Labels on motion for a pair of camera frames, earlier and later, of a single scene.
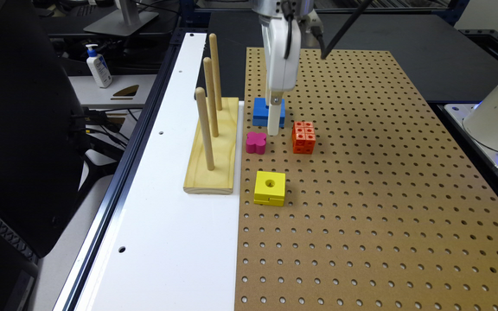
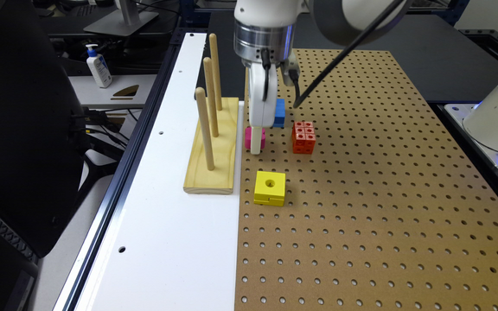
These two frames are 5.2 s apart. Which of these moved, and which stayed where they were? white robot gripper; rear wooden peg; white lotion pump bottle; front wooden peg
Moved: white robot gripper
Stayed: front wooden peg; white lotion pump bottle; rear wooden peg
